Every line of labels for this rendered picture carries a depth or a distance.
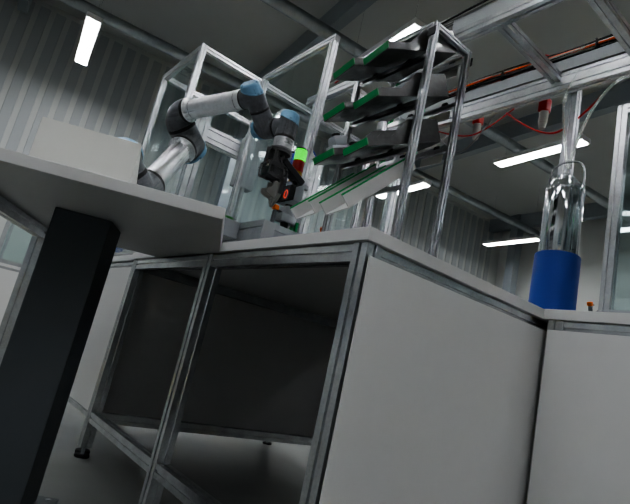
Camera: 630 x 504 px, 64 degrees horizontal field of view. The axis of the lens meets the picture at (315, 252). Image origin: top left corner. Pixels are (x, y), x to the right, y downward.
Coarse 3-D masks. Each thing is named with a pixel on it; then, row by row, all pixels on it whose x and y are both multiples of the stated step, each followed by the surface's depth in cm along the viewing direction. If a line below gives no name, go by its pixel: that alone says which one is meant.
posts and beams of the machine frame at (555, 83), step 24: (528, 0) 196; (552, 0) 191; (600, 0) 185; (480, 24) 214; (504, 24) 207; (624, 24) 197; (528, 48) 217; (624, 48) 205; (552, 72) 229; (576, 72) 229; (600, 72) 219; (624, 72) 212; (336, 96) 290; (360, 96) 285; (504, 96) 256; (528, 96) 245; (552, 96) 238; (384, 216) 305
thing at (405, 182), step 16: (416, 32) 164; (432, 48) 155; (432, 64) 155; (448, 64) 174; (464, 64) 166; (464, 80) 165; (352, 96) 181; (464, 96) 165; (416, 112) 152; (352, 128) 178; (384, 128) 189; (416, 128) 149; (416, 144) 149; (448, 144) 161; (448, 160) 159; (336, 176) 173; (448, 176) 158; (400, 192) 146; (368, 208) 182; (400, 208) 144; (368, 224) 181; (400, 224) 144; (432, 240) 154
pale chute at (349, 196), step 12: (384, 168) 162; (396, 168) 148; (360, 180) 157; (372, 180) 144; (384, 180) 146; (336, 192) 153; (348, 192) 140; (360, 192) 142; (372, 192) 143; (324, 204) 150; (336, 204) 152; (348, 204) 139
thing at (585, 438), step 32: (576, 320) 140; (608, 320) 134; (544, 352) 146; (576, 352) 138; (608, 352) 132; (544, 384) 142; (576, 384) 136; (608, 384) 130; (544, 416) 139; (576, 416) 133; (608, 416) 127; (544, 448) 137; (576, 448) 131; (608, 448) 125; (544, 480) 134; (576, 480) 128; (608, 480) 123
